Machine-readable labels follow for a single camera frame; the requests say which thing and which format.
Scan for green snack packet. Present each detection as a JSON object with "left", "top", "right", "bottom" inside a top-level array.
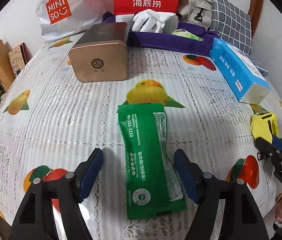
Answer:
[{"left": 117, "top": 103, "right": 187, "bottom": 220}]

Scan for white cotton gloves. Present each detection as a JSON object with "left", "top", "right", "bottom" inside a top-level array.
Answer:
[{"left": 132, "top": 9, "right": 179, "bottom": 34}]

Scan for blue white carton box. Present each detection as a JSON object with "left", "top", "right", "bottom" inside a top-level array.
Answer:
[{"left": 209, "top": 38, "right": 271, "bottom": 105}]

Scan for fruit print table cloth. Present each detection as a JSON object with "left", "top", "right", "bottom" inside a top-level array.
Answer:
[{"left": 0, "top": 35, "right": 257, "bottom": 239}]

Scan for small green tissue pack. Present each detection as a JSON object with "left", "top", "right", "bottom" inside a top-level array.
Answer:
[{"left": 171, "top": 29, "right": 203, "bottom": 42}]

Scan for patterned brown book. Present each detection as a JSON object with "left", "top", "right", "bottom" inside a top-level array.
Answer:
[{"left": 8, "top": 43, "right": 28, "bottom": 77}]

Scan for purple towel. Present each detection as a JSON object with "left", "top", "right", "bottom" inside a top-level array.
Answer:
[{"left": 102, "top": 11, "right": 220, "bottom": 58}]

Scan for beige canvas bag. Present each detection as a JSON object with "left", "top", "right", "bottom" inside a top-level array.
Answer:
[{"left": 176, "top": 0, "right": 212, "bottom": 30}]

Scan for dark green gold tin box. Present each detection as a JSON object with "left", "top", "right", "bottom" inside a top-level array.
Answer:
[{"left": 68, "top": 22, "right": 129, "bottom": 83}]

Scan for white rectangular block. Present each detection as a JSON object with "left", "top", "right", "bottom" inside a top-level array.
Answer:
[{"left": 116, "top": 14, "right": 134, "bottom": 25}]

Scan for white Miniso plastic bag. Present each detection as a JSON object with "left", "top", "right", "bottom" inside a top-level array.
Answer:
[{"left": 36, "top": 0, "right": 106, "bottom": 43}]

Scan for brown wooden door frame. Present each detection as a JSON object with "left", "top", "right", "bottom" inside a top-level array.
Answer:
[{"left": 248, "top": 0, "right": 264, "bottom": 36}]

